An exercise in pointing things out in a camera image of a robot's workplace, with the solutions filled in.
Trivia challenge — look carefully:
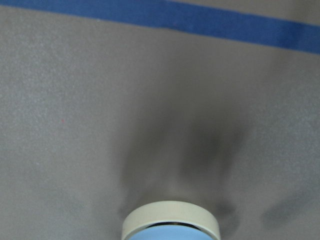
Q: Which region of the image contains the blue cream call bell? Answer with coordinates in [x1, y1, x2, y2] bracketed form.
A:
[121, 200, 221, 240]

